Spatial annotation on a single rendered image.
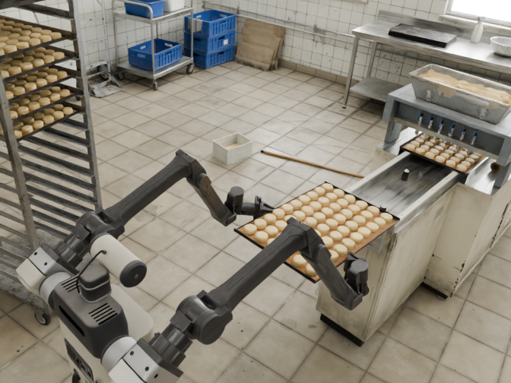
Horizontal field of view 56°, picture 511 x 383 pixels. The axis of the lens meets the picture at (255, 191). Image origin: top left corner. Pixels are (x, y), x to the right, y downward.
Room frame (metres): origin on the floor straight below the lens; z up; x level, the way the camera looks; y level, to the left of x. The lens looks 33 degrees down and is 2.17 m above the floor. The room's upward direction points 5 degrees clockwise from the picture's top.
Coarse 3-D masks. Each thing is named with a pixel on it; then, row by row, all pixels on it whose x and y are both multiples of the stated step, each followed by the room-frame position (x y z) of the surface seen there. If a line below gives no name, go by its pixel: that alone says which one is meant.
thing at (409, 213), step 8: (448, 176) 2.26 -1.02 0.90; (456, 176) 2.30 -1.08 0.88; (440, 184) 2.17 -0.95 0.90; (448, 184) 2.22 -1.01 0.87; (432, 192) 2.08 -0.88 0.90; (440, 192) 2.16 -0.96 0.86; (424, 200) 2.00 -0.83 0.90; (432, 200) 2.09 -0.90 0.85; (408, 208) 1.92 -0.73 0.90; (416, 208) 1.93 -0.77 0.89; (400, 216) 1.85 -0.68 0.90; (408, 216) 1.88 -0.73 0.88; (400, 224) 1.82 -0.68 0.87; (392, 232) 1.77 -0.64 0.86
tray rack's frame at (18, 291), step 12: (0, 240) 2.24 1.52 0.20; (24, 240) 2.31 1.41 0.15; (48, 240) 2.33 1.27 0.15; (60, 240) 2.34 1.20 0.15; (0, 252) 2.18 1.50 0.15; (24, 252) 2.20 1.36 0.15; (0, 264) 2.08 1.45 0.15; (84, 264) 2.14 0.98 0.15; (0, 276) 1.99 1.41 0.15; (0, 288) 1.90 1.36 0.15; (12, 288) 1.90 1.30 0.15; (24, 288) 1.91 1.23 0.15; (24, 300) 1.83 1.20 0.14; (36, 300) 1.83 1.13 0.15; (36, 312) 1.79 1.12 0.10
